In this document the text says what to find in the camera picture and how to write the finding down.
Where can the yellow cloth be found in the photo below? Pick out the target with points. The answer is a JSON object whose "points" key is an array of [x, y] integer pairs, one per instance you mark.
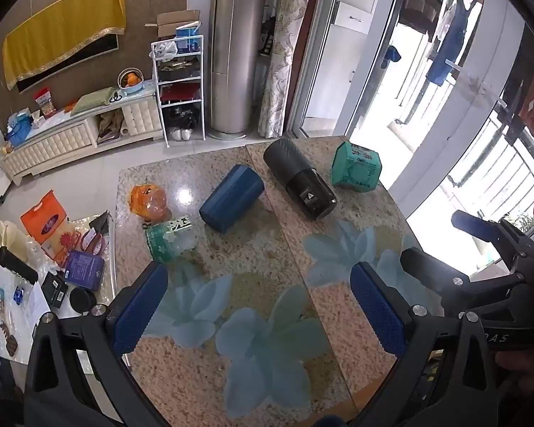
{"points": [[64, 26]]}

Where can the patterned curtain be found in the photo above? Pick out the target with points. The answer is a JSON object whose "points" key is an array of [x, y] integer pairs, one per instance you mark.
{"points": [[284, 53]]}

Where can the white shoes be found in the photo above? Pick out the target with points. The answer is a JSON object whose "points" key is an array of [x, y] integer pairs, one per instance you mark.
{"points": [[180, 134]]}

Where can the black television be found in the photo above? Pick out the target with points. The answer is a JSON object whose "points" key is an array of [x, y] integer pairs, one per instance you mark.
{"points": [[66, 66]]}

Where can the orange plastic-wrapped toy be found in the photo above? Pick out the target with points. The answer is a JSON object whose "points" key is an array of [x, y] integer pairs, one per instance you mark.
{"points": [[147, 201]]}

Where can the white plastic bag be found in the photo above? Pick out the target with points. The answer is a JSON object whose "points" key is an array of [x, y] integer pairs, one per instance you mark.
{"points": [[164, 49]]}

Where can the white TV cabinet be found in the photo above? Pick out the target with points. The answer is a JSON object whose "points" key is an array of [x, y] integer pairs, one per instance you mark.
{"points": [[71, 138]]}

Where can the dark blue cup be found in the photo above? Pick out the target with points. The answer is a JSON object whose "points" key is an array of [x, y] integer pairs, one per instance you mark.
{"points": [[231, 204]]}

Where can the hanging blue garment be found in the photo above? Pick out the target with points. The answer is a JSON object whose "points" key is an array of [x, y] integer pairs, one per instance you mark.
{"points": [[450, 49]]}

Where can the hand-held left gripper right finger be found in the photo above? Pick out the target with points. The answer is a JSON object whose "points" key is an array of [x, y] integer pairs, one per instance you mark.
{"points": [[378, 316]]}

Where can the small black box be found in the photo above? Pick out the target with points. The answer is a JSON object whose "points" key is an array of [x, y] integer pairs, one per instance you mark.
{"points": [[55, 290]]}

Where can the small blue cloth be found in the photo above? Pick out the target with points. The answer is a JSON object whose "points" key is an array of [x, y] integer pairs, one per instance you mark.
{"points": [[393, 56]]}

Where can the white metal shelf rack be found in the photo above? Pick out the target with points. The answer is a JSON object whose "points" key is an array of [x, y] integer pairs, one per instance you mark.
{"points": [[156, 93]]}

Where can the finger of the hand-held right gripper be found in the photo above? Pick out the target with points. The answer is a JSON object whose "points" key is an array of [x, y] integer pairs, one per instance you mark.
{"points": [[427, 264], [471, 227]]}

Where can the purple box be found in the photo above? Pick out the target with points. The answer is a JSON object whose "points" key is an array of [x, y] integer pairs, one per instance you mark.
{"points": [[84, 270]]}

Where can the teal hexagonal box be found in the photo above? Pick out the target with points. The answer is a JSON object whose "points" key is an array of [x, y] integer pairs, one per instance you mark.
{"points": [[355, 165]]}

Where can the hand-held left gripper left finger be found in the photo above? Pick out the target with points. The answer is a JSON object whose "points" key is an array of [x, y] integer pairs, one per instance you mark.
{"points": [[139, 309]]}

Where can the cream bag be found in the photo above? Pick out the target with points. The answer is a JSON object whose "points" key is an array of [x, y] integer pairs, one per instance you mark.
{"points": [[10, 233]]}

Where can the bowl of oranges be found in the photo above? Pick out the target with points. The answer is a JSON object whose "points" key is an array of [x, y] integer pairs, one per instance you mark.
{"points": [[131, 81]]}

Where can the blue and white box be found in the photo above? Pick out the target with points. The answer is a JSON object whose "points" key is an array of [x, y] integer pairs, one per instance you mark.
{"points": [[189, 39]]}

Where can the orange paper bag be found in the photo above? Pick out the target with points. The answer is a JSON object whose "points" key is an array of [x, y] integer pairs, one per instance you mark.
{"points": [[44, 222]]}

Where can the cardboard box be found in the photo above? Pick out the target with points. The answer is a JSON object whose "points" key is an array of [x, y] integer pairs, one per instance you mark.
{"points": [[171, 22]]}

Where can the red snack packet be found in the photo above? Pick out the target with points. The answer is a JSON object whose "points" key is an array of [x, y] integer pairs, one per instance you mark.
{"points": [[44, 103]]}

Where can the silver tower air conditioner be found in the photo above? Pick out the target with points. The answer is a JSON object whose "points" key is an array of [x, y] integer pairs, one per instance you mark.
{"points": [[233, 49]]}

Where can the black cylinder bottle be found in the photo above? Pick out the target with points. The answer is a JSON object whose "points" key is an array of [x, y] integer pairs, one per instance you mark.
{"points": [[18, 264]]}

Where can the black round lid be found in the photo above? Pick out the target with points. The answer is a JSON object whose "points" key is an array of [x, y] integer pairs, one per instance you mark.
{"points": [[82, 300]]}

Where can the glass side table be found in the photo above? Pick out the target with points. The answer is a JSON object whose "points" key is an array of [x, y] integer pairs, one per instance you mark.
{"points": [[26, 318]]}

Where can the blue tissue box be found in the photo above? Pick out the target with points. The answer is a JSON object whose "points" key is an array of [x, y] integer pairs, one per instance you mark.
{"points": [[18, 125]]}

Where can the balcony railing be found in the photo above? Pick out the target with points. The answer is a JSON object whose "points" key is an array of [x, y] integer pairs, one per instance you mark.
{"points": [[498, 164]]}

